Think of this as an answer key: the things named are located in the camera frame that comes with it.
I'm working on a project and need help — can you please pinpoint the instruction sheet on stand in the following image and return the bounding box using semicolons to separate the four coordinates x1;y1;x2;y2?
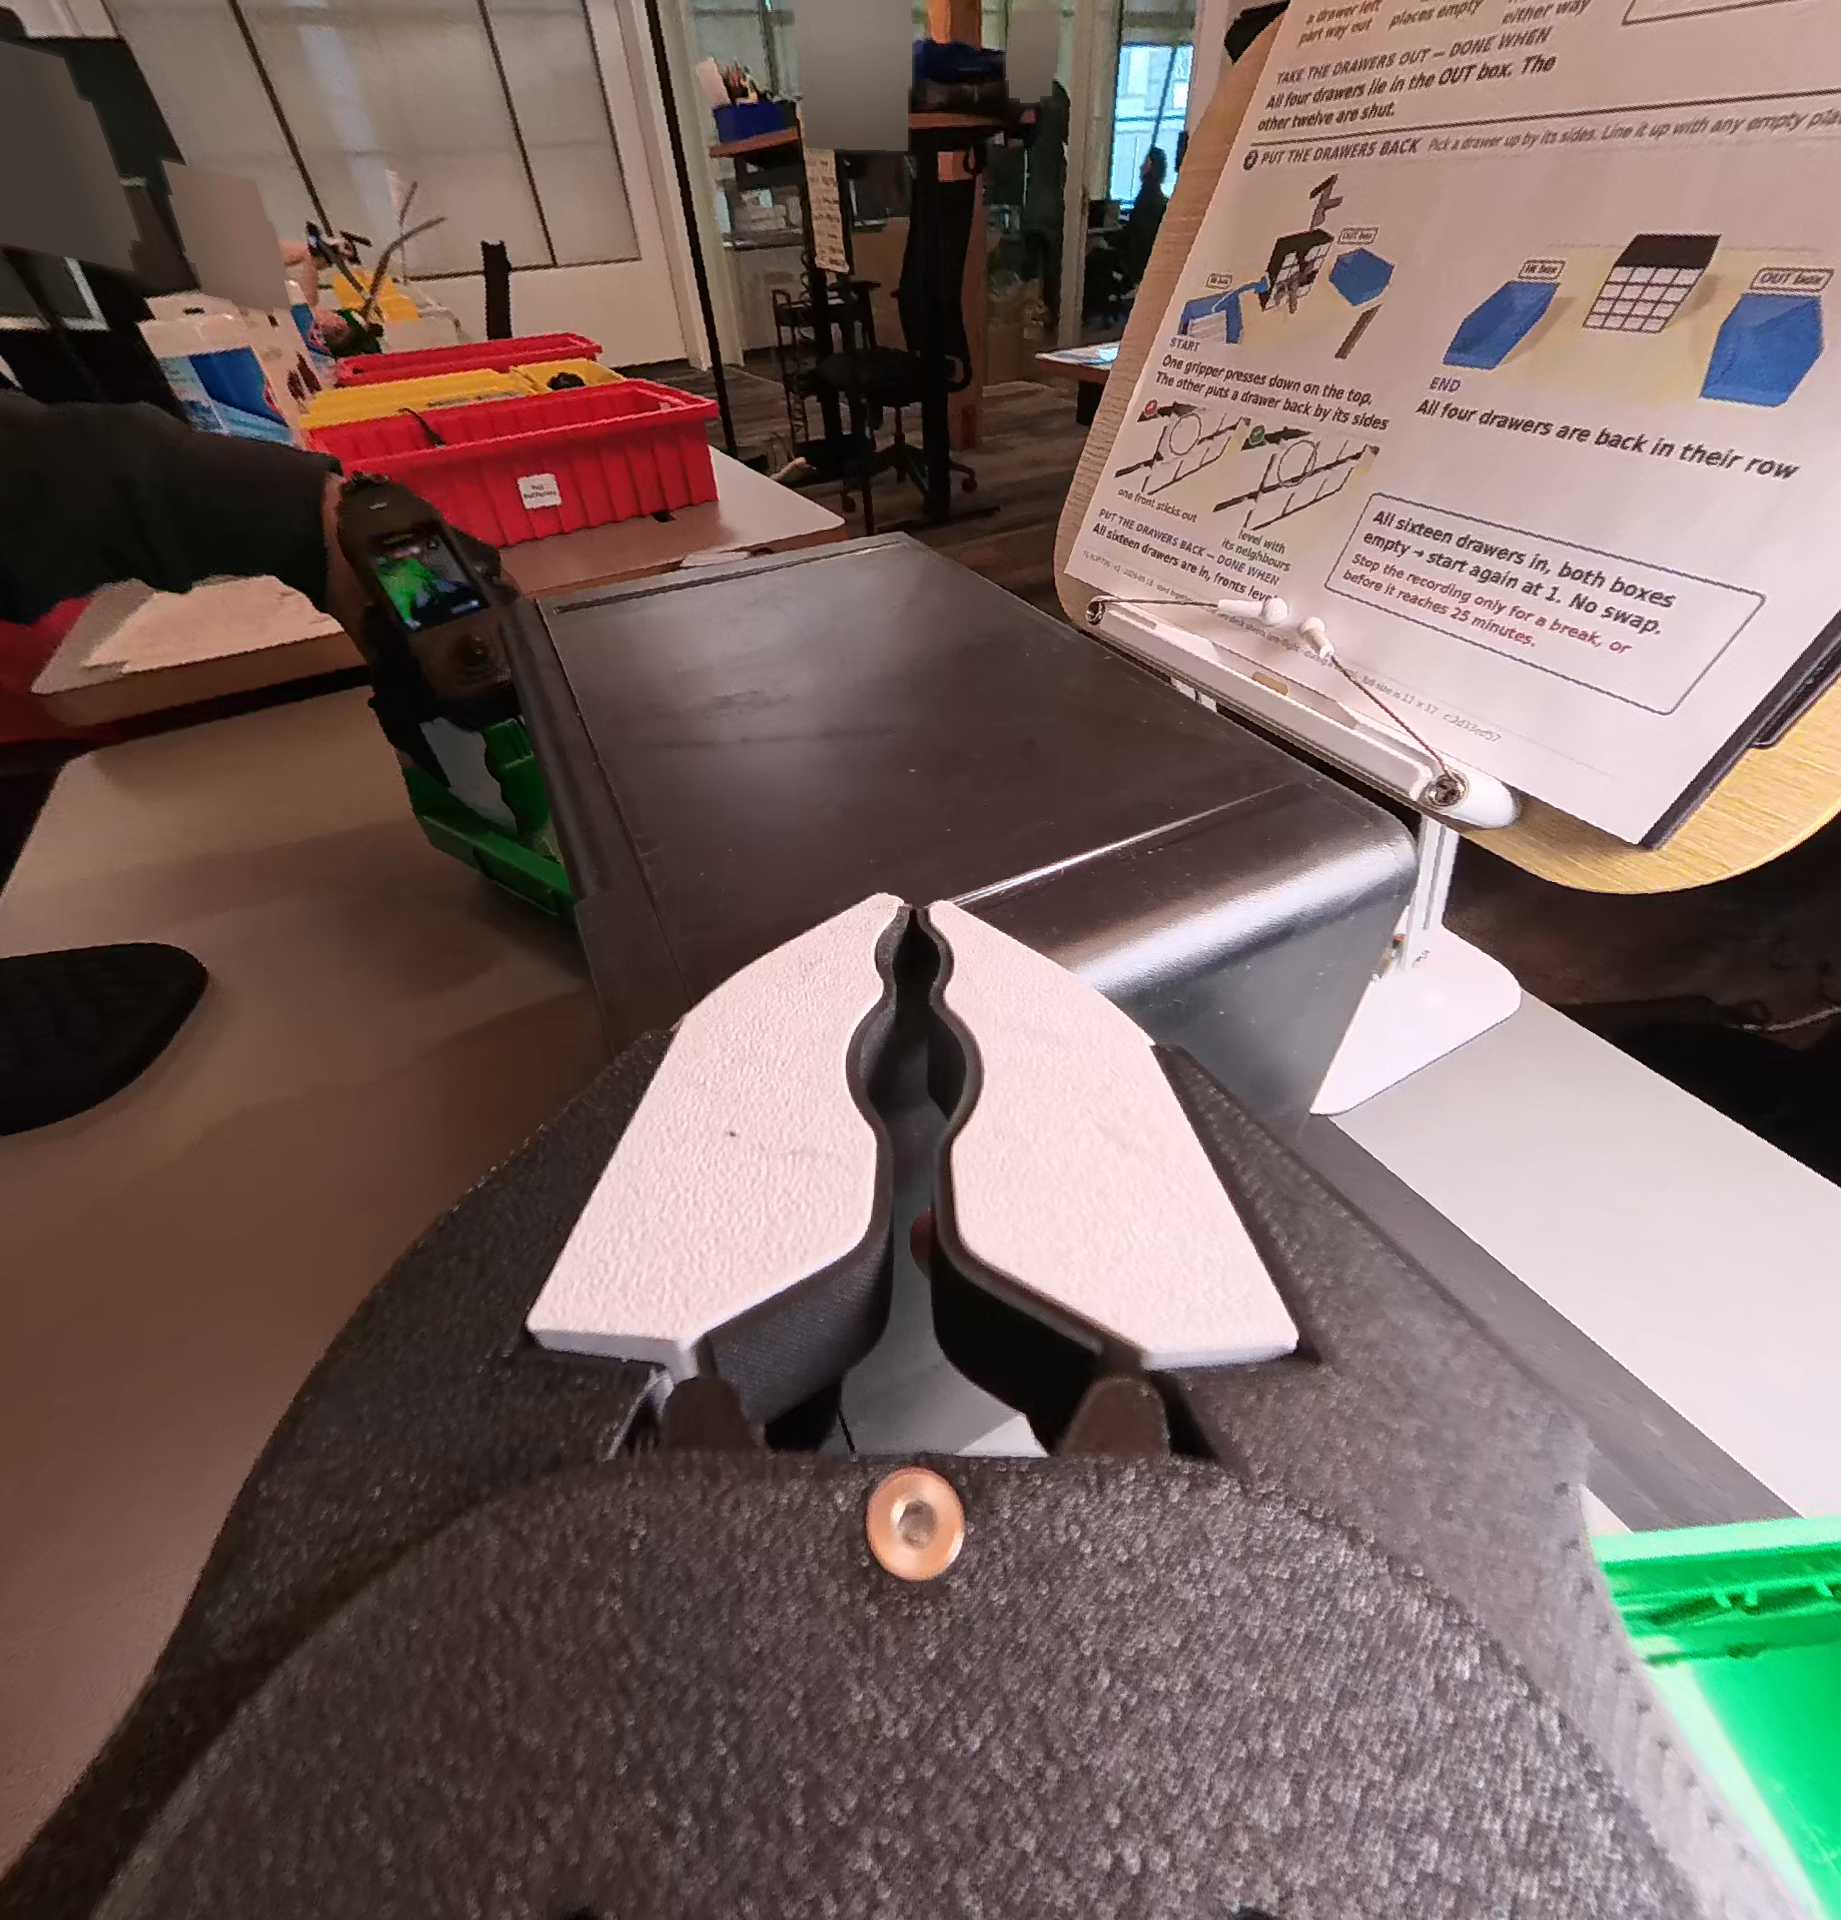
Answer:
1056;0;1841;1118

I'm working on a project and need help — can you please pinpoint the pale desk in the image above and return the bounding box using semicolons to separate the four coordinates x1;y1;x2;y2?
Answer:
0;682;1841;1910

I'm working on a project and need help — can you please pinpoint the green plastic bin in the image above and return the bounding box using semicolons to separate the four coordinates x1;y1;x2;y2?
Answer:
1592;1512;1841;1920
396;721;579;920

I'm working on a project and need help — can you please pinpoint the person's left forearm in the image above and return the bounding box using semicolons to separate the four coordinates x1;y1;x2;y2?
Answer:
0;381;353;634

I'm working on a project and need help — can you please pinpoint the printed instruction sheet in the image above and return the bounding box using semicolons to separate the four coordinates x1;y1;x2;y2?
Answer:
1073;0;1841;843

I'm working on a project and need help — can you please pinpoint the black drawer cabinet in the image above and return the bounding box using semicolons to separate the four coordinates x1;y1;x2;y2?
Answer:
501;536;1426;1146

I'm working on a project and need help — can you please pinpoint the red plastic bin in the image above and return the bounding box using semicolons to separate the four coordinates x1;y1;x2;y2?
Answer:
332;326;606;386
301;376;722;549

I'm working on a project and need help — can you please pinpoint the black mesh office chair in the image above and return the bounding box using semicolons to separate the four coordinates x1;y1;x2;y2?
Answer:
0;940;218;1146

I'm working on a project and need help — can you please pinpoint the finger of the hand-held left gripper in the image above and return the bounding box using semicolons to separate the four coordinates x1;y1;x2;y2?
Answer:
401;709;494;825

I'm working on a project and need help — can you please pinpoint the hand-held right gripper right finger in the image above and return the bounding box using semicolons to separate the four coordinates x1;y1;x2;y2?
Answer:
920;902;1303;1379

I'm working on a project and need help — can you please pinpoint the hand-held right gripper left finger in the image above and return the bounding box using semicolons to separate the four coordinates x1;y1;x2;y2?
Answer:
527;894;920;1420

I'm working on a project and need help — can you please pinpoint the wood-edged side table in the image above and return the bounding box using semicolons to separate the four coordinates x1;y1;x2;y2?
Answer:
26;451;850;730

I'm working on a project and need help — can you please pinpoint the yellow plastic bin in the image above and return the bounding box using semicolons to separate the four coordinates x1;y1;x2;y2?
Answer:
301;355;626;431

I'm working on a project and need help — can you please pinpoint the blue white packet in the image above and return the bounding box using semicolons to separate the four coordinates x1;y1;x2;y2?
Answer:
153;289;301;451

